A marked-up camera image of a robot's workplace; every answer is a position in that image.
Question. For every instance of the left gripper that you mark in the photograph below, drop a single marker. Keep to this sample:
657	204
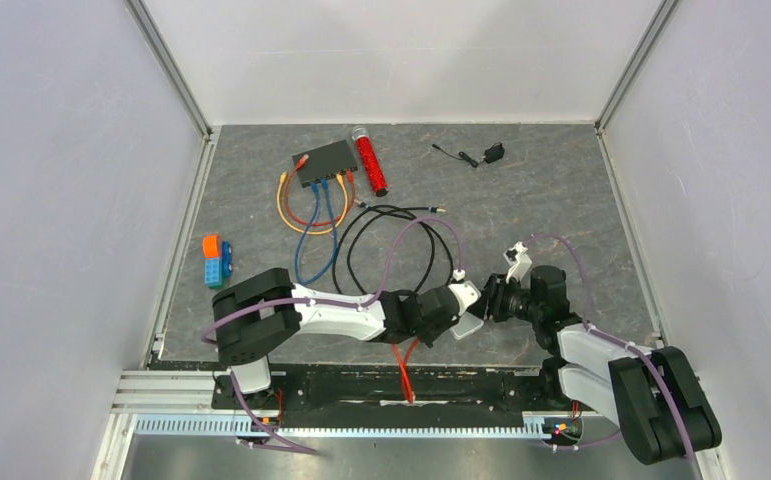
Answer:
429	336

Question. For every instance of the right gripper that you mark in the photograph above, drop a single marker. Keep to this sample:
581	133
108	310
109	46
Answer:
494	291

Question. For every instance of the white plastic box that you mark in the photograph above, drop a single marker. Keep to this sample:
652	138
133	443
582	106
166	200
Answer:
467	324

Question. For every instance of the black power adapter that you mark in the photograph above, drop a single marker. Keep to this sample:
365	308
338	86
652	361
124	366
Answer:
491	155

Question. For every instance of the black network switch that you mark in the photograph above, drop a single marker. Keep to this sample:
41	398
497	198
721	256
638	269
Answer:
325	162

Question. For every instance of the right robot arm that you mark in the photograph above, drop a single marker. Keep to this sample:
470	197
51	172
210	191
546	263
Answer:
653	396

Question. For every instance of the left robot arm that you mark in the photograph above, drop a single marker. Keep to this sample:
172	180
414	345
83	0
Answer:
257	315

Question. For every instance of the red glitter tube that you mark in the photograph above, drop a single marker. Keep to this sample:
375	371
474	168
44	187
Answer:
370	161

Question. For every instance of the blue orange toy bricks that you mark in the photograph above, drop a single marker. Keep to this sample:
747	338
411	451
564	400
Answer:
218	264

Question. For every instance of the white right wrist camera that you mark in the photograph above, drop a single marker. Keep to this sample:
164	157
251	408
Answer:
519	262

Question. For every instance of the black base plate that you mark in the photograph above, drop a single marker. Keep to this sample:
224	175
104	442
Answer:
385	396

